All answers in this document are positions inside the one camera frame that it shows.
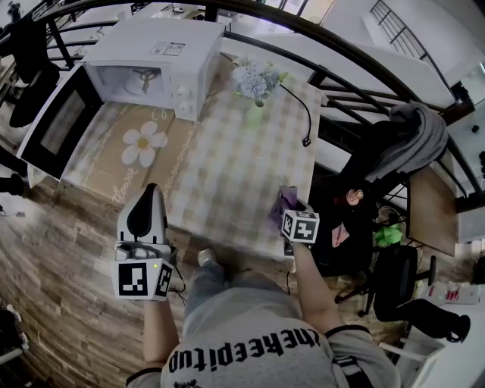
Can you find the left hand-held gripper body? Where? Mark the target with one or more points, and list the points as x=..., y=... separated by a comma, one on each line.
x=132, y=278

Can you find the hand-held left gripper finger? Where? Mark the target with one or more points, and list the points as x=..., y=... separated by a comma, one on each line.
x=160, y=216
x=136, y=216

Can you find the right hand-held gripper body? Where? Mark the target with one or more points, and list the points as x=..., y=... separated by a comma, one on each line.
x=301, y=227

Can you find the purple cloth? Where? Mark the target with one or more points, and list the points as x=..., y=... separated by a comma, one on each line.
x=281, y=202

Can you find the glass microwave turntable plate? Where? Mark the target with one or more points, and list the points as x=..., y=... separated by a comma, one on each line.
x=132, y=88

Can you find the person's right forearm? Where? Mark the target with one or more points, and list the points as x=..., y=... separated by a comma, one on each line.
x=312, y=288

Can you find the person's left forearm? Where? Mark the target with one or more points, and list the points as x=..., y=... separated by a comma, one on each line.
x=159, y=333

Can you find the white microwave oven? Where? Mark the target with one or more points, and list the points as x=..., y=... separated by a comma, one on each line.
x=151, y=39

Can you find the brown flower print placemat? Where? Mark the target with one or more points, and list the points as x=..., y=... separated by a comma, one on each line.
x=113, y=166

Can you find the person's grey shoe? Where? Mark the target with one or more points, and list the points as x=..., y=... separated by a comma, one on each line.
x=206, y=257

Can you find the person's blue jeans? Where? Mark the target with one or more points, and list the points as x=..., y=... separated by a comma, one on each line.
x=212, y=288

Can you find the beige checkered tablecloth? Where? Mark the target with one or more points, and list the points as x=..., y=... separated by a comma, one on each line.
x=242, y=166

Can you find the green bag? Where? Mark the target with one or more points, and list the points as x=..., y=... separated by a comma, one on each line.
x=388, y=234

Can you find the black office chair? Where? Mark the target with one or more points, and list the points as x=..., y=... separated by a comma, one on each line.
x=398, y=280

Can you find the green vase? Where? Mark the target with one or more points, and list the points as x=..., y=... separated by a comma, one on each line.
x=255, y=113

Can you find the person's grey printed t-shirt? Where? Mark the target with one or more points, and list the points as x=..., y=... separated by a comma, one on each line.
x=246, y=341

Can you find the wooden side desk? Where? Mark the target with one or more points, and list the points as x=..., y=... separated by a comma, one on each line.
x=432, y=212

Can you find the grey garment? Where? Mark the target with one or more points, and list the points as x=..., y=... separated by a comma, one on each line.
x=413, y=140

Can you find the pale blue flower bouquet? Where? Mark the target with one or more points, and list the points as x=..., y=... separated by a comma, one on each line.
x=252, y=79

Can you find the white plastic bin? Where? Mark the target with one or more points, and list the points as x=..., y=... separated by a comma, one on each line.
x=420, y=356

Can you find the black hanging garment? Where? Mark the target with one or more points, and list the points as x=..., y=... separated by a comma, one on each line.
x=32, y=68

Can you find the black metal railing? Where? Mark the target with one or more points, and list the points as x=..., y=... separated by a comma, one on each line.
x=341, y=45

